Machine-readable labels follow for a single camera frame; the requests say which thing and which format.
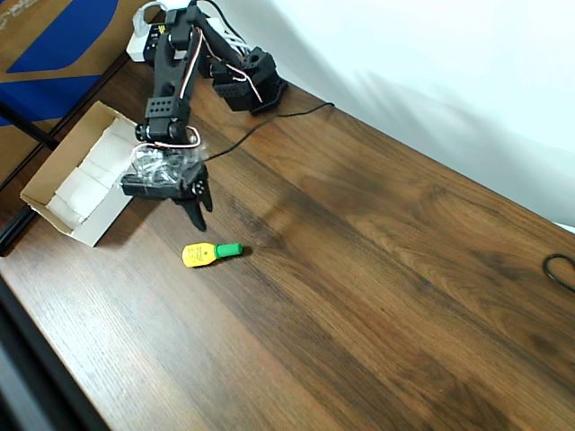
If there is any yellow green small tool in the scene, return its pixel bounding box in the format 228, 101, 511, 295
181, 241, 244, 270

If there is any white cardboard box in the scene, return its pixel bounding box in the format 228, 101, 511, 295
20, 101, 141, 249

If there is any large brown blue cardboard box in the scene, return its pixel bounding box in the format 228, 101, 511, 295
0, 0, 156, 189

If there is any white paper padding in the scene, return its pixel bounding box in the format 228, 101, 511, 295
47, 117, 137, 225

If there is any black metal pole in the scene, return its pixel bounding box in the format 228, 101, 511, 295
0, 101, 60, 150

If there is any black metal base bar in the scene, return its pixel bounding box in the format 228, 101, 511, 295
0, 208, 37, 258

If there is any black power adapter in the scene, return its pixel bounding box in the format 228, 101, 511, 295
142, 22, 170, 64

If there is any plastic-wrapped gripper camera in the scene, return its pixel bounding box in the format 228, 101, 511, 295
128, 142, 208, 186

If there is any thin black cable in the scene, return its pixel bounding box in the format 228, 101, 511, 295
200, 101, 336, 162

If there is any white cable bundle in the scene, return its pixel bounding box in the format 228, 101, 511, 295
219, 17, 253, 56

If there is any black cable loop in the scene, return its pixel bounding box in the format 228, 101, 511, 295
542, 253, 575, 294

